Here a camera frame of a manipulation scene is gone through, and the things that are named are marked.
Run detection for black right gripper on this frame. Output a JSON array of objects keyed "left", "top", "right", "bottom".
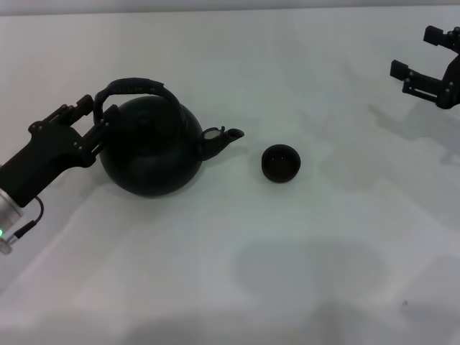
[{"left": 390, "top": 24, "right": 460, "bottom": 111}]

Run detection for small dark teacup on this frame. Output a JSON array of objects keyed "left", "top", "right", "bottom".
[{"left": 261, "top": 143, "right": 302, "bottom": 184}]

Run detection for black round teapot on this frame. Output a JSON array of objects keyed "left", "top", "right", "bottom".
[{"left": 92, "top": 76, "right": 246, "bottom": 198}]

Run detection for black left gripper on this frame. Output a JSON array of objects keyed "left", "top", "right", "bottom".
[{"left": 0, "top": 93, "right": 119, "bottom": 208}]

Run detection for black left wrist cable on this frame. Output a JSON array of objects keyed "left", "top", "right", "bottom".
[{"left": 12, "top": 195, "right": 45, "bottom": 240}]

